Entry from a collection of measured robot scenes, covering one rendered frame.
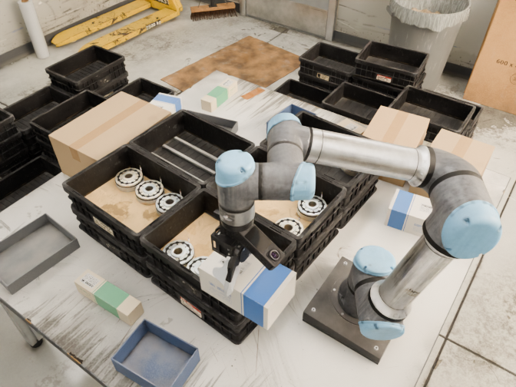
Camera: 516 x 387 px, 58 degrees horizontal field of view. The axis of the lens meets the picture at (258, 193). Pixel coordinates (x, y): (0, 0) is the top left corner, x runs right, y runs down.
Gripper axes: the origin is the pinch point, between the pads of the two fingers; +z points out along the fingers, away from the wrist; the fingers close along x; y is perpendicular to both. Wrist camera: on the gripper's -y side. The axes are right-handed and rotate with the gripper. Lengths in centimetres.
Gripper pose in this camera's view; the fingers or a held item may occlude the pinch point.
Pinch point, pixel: (247, 276)
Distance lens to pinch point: 114.3
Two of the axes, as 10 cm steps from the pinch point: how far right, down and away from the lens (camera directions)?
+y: -8.2, -3.9, 4.2
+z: 0.1, 7.2, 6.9
